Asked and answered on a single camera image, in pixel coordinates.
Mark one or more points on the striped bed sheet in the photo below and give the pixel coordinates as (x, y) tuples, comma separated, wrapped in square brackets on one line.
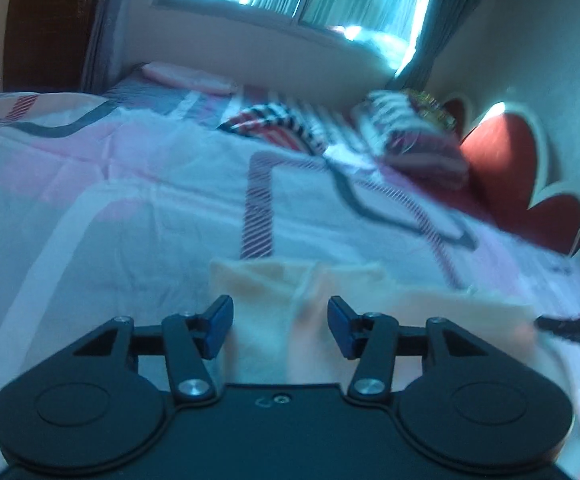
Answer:
[(140, 92)]

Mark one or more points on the brown wooden wardrobe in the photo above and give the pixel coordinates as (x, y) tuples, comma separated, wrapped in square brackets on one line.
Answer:
[(50, 20)]

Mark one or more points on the pink and blue patterned bedspread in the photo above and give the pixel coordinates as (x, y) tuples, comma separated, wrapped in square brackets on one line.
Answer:
[(95, 200)]

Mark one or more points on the black and white striped cloth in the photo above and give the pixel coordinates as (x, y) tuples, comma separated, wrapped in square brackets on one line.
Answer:
[(275, 122)]

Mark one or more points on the gold patterned item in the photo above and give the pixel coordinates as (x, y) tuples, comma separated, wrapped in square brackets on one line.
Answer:
[(432, 107)]

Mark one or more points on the red heart-shaped headboard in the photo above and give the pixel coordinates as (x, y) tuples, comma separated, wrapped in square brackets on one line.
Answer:
[(514, 175)]

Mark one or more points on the white knitted sweater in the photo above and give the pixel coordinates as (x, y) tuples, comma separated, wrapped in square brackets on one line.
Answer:
[(419, 320)]

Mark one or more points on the grey curtain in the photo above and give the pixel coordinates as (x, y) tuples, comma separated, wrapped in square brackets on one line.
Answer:
[(115, 25), (444, 15)]

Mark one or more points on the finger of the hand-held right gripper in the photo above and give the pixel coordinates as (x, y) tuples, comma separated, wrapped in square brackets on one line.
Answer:
[(569, 327)]

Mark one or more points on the pink pillow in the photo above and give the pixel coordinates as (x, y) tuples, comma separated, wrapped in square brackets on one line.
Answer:
[(185, 76)]

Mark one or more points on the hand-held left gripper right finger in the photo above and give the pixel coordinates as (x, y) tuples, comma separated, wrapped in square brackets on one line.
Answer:
[(341, 327)]

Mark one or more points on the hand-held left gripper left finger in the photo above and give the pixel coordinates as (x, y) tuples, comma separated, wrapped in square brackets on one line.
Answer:
[(220, 325)]

